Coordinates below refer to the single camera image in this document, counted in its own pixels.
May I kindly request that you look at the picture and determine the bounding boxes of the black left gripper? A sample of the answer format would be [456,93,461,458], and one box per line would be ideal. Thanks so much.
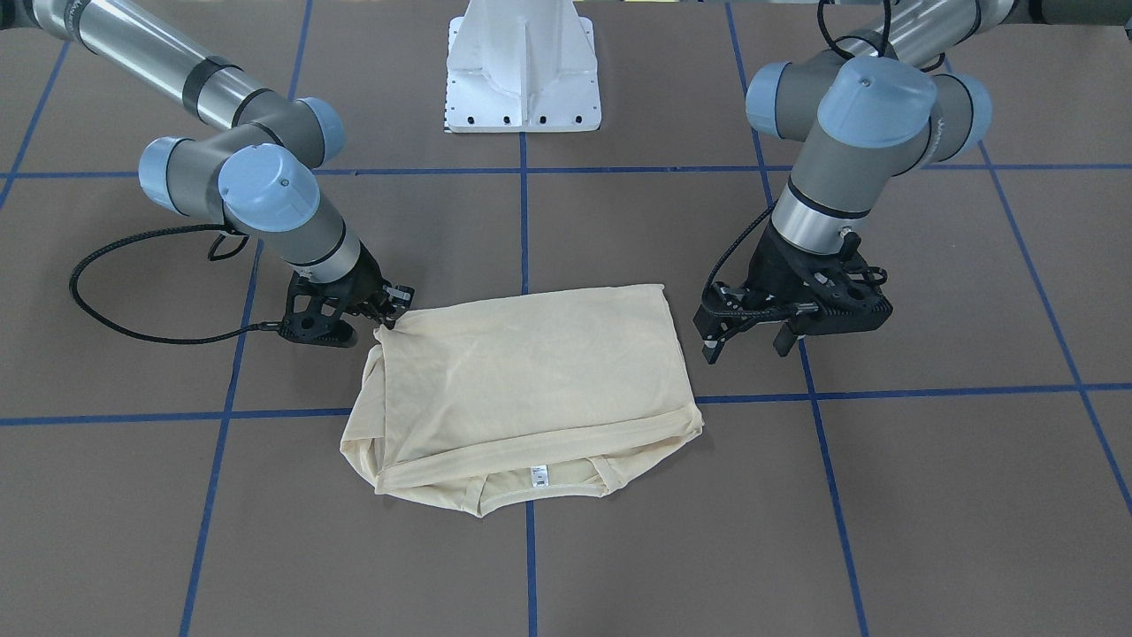
[703,226,864,365]

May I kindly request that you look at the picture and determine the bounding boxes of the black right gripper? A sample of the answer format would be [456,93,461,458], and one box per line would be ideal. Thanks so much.
[288,251,415,330]

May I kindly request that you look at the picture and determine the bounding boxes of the beige long sleeve shirt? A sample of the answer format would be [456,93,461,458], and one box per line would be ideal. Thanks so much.
[340,285,704,518]

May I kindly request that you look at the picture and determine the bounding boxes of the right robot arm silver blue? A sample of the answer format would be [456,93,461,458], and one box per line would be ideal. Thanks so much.
[3,1,414,348]

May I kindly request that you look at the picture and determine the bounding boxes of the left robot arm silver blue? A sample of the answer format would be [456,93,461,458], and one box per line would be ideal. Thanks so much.
[694,1,1014,364]

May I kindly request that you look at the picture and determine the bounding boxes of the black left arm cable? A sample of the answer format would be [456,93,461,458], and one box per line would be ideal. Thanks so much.
[703,0,947,305]

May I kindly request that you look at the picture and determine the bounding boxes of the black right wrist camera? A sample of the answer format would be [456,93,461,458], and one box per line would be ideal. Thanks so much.
[278,294,357,348]

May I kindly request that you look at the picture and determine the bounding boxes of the white central pedestal column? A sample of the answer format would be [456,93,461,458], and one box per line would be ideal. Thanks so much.
[444,1,602,134]

